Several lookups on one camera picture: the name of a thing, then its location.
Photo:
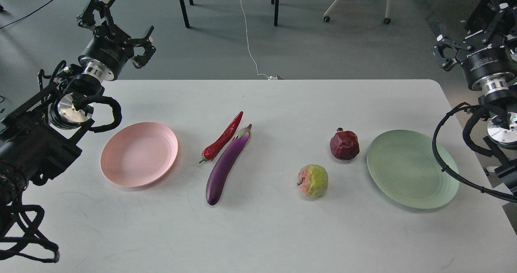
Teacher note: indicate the black equipment case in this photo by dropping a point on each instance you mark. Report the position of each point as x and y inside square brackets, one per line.
[483, 14]

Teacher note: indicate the purple eggplant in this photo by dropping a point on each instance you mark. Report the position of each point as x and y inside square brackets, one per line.
[220, 171]

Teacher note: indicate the green pink custard apple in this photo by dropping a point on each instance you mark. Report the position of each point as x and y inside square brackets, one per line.
[313, 181]

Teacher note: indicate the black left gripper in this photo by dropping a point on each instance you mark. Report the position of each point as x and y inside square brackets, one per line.
[106, 51]

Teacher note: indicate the dark red pomegranate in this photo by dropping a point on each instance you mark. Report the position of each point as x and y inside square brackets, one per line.
[344, 145]

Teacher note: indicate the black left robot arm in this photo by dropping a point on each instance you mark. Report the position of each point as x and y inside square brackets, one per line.
[39, 140]

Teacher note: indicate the red chili pepper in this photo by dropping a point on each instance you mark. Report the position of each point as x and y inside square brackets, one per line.
[211, 151]

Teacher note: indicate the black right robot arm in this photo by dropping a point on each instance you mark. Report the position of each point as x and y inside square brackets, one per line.
[491, 128]

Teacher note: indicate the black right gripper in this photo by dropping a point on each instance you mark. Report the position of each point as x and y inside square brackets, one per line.
[480, 54]

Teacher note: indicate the green plate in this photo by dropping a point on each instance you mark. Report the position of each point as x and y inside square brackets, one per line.
[402, 165]

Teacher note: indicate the pink plate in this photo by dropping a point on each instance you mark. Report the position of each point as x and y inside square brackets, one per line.
[139, 154]

